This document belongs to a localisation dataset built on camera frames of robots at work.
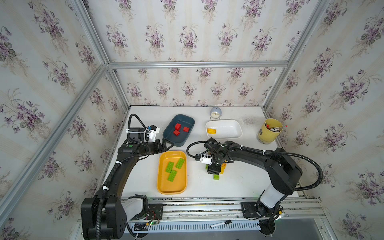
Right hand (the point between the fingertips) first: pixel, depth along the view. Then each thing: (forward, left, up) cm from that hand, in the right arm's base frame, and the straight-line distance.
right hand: (209, 167), depth 86 cm
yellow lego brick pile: (0, -8, 0) cm, 8 cm away
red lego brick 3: (+30, +20, +1) cm, 36 cm away
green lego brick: (+1, +24, -2) cm, 24 cm away
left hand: (+7, +23, +15) cm, 29 cm away
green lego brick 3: (-4, +22, -1) cm, 22 cm away
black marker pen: (-27, -6, -2) cm, 27 cm away
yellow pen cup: (+19, -39, +9) cm, 45 cm away
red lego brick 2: (+29, +14, 0) cm, 32 cm away
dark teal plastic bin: (+17, +17, +4) cm, 24 cm away
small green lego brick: (-5, -3, -1) cm, 6 cm away
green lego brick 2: (+4, +18, -2) cm, 18 cm away
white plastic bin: (+29, -13, -1) cm, 32 cm away
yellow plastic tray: (-9, +17, -3) cm, 20 cm away
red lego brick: (+26, +21, 0) cm, 33 cm away
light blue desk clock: (+39, -8, +5) cm, 40 cm away
